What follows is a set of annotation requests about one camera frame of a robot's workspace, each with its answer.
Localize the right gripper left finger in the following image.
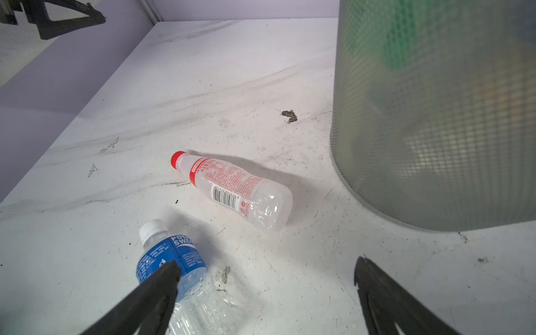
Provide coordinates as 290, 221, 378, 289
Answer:
83, 261, 181, 334

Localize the clear bottle red white label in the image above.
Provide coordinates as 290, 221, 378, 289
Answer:
170, 152, 293, 232

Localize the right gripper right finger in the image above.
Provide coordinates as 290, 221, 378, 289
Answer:
354, 257, 458, 334

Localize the upper white mesh shelf basket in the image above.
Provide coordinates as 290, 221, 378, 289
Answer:
1, 0, 106, 85

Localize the clear bottle blue label angled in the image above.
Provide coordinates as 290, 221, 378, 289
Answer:
135, 219, 239, 334

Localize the grey mesh waste bin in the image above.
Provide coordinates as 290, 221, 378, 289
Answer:
330, 1, 535, 232

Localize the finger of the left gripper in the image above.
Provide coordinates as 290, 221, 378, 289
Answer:
20, 0, 107, 40

